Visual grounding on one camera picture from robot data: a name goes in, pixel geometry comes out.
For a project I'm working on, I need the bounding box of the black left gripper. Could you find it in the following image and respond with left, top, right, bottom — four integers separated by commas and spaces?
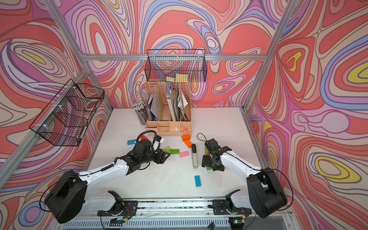
140, 148, 171, 165

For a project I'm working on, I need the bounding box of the orange block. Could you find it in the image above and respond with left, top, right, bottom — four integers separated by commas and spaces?
184, 139, 192, 148
182, 134, 191, 141

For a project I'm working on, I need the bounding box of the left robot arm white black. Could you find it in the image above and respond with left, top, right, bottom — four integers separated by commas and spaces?
45, 140, 170, 224

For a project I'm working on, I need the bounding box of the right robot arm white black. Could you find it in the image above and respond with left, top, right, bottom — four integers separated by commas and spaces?
202, 139, 288, 218

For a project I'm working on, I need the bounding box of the black white stapler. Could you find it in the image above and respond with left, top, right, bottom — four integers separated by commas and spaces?
191, 144, 198, 169

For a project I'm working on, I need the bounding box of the light green block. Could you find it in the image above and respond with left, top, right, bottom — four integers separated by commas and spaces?
163, 146, 171, 153

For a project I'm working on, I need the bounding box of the teal block front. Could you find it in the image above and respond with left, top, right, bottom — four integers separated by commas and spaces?
195, 175, 202, 187

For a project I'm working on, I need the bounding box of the green block middle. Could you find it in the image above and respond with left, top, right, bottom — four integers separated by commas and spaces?
170, 149, 180, 154

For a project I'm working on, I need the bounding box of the pink wooden block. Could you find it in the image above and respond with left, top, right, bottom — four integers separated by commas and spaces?
179, 151, 189, 158

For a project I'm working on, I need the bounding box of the clear cup of pencils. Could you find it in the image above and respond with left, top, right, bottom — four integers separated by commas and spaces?
133, 101, 149, 126

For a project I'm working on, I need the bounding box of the beige desk organizer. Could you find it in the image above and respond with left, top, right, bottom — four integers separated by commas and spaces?
145, 82, 192, 136

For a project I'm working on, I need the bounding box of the yellow sticky note block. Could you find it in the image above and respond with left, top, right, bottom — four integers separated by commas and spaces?
166, 74, 189, 82

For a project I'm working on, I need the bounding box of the teal block near left wall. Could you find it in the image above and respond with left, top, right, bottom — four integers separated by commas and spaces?
127, 140, 136, 145

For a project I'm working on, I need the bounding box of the metal base rail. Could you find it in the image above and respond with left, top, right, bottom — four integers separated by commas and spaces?
97, 193, 268, 226

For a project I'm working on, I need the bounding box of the left black wire basket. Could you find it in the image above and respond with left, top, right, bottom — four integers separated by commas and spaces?
29, 79, 104, 147

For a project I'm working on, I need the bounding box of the black wire basket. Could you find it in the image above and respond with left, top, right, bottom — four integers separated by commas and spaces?
144, 48, 208, 82
29, 79, 104, 147

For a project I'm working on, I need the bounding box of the back black wire basket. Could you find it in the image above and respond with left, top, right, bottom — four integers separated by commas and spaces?
144, 48, 208, 82

